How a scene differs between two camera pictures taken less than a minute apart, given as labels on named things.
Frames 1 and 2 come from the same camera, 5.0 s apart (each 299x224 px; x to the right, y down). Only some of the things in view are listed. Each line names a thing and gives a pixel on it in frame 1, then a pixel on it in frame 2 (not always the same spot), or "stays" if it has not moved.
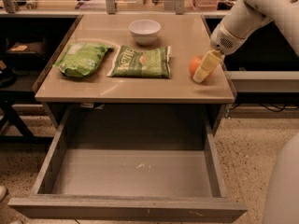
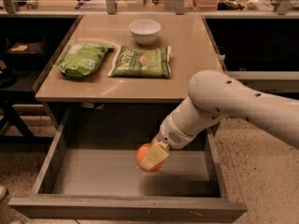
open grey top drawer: (131, 161) stays
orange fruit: (193, 64) to (141, 154)
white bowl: (145, 31) stays
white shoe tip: (3, 192) stays
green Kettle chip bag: (145, 63) stays
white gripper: (224, 42) to (170, 132)
